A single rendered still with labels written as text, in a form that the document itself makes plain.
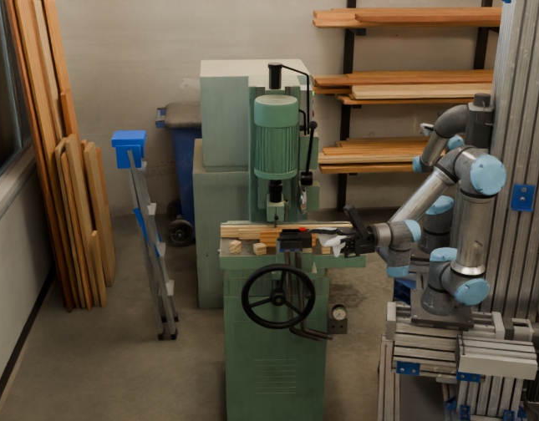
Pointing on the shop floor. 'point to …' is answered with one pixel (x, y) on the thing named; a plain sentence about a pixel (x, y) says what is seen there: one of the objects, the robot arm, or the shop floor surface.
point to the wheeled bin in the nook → (191, 114)
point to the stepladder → (147, 226)
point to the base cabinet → (273, 363)
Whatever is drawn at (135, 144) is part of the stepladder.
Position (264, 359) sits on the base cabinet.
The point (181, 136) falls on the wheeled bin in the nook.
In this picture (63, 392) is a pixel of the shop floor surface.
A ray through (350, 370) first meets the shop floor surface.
